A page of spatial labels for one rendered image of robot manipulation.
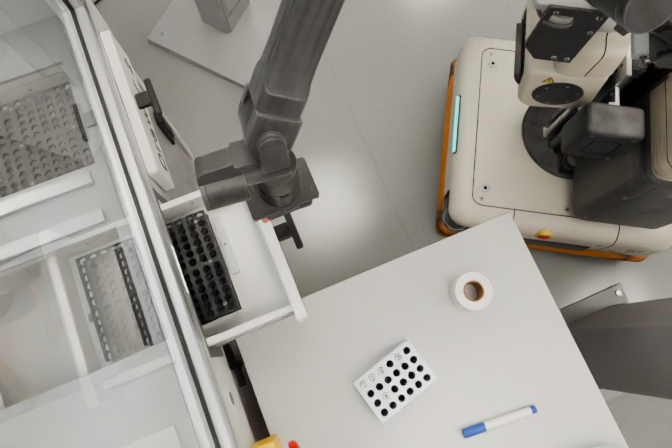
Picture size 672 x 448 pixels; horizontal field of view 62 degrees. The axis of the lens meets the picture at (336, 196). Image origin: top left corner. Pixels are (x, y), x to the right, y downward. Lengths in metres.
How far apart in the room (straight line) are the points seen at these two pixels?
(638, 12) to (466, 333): 0.62
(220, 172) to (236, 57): 1.39
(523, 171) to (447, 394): 0.83
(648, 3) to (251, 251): 0.70
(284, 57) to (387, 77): 1.46
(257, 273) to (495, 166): 0.91
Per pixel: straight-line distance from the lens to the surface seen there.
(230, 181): 0.70
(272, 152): 0.65
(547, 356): 1.14
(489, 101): 1.77
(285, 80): 0.62
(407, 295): 1.08
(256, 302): 0.99
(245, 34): 2.10
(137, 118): 1.02
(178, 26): 2.16
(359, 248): 1.85
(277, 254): 0.91
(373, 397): 1.03
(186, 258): 0.96
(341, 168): 1.91
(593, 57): 1.18
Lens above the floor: 1.82
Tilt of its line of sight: 75 degrees down
